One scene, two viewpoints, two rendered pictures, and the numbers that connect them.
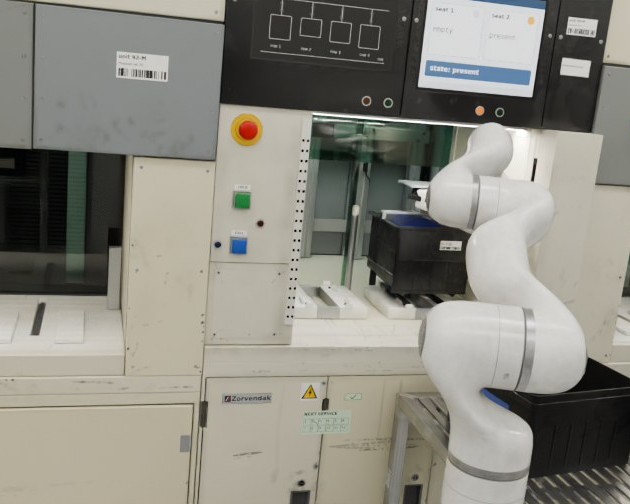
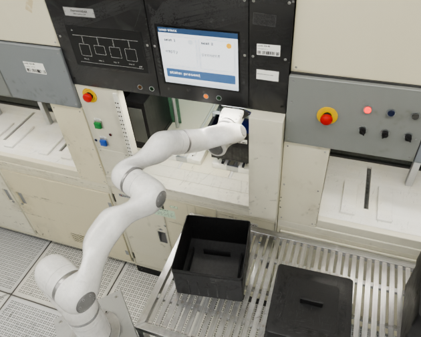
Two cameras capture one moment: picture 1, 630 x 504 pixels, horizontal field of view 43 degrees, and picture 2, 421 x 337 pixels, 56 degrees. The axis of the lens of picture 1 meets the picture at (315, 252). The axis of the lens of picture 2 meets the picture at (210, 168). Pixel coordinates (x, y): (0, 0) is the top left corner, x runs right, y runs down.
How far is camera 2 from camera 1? 158 cm
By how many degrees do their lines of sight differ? 45
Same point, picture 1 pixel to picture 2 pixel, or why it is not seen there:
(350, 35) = (121, 54)
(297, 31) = (94, 51)
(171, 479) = not seen: hidden behind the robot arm
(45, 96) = (7, 77)
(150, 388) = (91, 184)
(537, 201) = (136, 202)
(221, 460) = not seen: hidden behind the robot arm
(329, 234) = not seen: hidden behind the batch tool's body
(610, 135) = (299, 118)
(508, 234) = (103, 223)
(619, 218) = (313, 162)
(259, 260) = (115, 148)
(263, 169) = (103, 112)
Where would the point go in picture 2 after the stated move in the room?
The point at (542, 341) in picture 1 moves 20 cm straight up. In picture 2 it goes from (56, 297) to (32, 260)
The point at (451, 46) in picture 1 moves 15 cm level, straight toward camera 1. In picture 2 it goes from (179, 61) to (146, 79)
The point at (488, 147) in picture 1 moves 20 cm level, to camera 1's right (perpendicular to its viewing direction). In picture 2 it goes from (140, 155) to (188, 177)
